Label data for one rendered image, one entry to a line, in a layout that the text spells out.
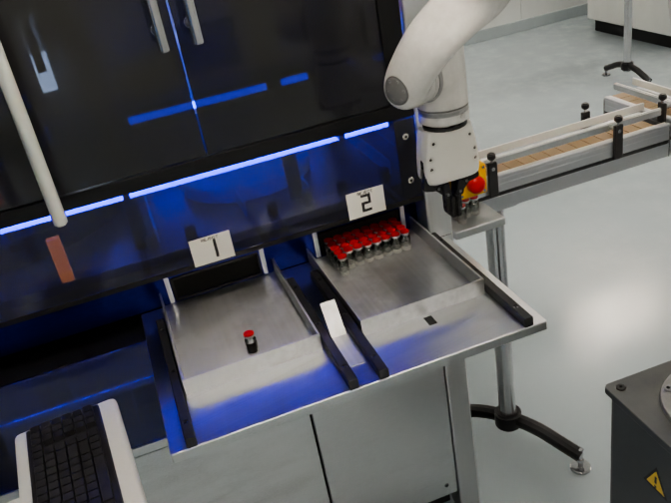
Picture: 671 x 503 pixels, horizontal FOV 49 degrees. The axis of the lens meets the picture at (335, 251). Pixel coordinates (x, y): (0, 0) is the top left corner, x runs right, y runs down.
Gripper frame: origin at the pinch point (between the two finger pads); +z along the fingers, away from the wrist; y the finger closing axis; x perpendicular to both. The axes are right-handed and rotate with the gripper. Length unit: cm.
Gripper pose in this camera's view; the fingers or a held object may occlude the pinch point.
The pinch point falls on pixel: (452, 204)
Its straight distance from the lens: 133.7
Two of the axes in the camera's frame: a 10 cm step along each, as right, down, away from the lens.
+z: 1.6, 8.7, 4.7
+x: 3.2, 4.0, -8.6
